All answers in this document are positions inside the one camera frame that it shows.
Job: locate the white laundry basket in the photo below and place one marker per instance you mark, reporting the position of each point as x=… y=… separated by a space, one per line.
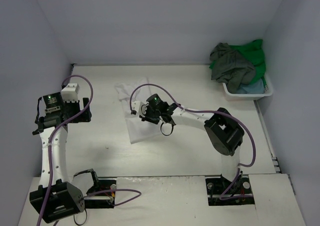
x=268 y=91

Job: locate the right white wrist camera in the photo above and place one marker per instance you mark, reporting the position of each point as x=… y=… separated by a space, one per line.
x=139 y=108

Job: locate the light blue t shirt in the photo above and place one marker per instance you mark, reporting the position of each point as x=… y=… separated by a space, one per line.
x=255 y=88

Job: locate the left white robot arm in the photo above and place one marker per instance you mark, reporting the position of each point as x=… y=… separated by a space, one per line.
x=56 y=198

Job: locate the grey t shirt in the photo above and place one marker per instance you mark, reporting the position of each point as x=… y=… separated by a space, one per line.
x=230 y=67

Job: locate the white t shirt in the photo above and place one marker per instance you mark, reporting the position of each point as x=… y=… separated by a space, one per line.
x=132 y=96

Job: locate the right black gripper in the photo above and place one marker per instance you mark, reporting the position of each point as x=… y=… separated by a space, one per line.
x=146 y=113

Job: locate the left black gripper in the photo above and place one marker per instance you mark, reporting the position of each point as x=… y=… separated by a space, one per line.
x=75 y=111

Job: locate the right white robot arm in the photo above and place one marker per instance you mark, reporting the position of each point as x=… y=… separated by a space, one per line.
x=225 y=134

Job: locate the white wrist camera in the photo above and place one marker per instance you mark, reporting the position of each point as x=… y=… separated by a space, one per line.
x=139 y=108
x=70 y=92

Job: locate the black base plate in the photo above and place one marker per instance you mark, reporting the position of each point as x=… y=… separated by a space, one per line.
x=104 y=200
x=239 y=194

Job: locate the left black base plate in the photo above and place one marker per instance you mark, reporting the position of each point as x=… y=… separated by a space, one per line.
x=104 y=200

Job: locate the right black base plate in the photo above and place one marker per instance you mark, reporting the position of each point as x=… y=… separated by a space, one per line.
x=239 y=194

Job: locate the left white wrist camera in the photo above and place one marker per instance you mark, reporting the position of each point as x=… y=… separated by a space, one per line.
x=70 y=92

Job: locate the green t shirt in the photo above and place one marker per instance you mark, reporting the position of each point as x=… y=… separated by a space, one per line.
x=253 y=51

